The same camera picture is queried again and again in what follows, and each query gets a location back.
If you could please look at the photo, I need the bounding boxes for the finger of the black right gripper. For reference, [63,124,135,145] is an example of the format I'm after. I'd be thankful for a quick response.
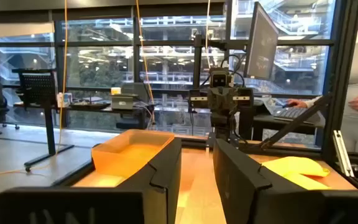
[233,88,254,110]
[188,89,211,110]

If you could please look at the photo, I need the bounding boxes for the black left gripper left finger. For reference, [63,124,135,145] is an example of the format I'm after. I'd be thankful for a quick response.
[0,138,182,224]

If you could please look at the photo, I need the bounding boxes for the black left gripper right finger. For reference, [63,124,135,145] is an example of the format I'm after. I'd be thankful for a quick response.
[213,138,358,224]

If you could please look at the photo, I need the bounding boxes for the translucent orange plastic basket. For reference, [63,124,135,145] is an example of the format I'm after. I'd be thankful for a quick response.
[91,129,175,180]

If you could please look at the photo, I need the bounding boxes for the yellow microfiber towel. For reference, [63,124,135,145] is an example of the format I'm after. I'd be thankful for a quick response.
[261,156,332,190]

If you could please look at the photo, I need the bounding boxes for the black computer desk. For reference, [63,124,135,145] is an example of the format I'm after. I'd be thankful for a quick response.
[253,104,326,141]

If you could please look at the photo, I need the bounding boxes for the black computer keyboard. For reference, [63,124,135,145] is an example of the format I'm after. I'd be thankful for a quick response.
[272,106,312,124]

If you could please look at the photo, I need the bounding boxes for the black computer monitor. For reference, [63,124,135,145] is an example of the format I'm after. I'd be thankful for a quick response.
[243,1,280,81]

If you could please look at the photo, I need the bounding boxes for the black diagonal brace bar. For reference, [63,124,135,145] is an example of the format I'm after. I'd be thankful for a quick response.
[261,92,333,149]

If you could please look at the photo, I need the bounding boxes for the grey electronic device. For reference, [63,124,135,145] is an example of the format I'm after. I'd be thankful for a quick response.
[109,93,140,110]

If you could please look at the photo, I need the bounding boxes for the flat black desk device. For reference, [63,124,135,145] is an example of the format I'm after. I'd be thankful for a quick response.
[70,102,111,111]

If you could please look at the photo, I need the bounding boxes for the small white boxes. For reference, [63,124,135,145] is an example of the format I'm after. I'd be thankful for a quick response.
[57,91,73,108]

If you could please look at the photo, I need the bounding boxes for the black perforated panel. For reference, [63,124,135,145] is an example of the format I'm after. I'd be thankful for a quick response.
[11,68,58,108]

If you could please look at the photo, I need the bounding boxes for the white window blind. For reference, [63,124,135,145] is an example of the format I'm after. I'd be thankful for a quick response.
[0,21,55,40]

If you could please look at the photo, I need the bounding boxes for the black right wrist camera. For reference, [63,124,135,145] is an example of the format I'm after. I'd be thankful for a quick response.
[209,67,232,88]

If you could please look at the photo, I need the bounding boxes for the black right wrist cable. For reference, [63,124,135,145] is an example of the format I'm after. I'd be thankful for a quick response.
[199,54,246,90]

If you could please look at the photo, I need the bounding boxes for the yellow extension cable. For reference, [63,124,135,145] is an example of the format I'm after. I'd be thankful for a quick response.
[135,0,157,125]

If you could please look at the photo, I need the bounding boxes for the silver metal bracket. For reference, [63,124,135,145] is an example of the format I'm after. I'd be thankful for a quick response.
[333,129,356,178]

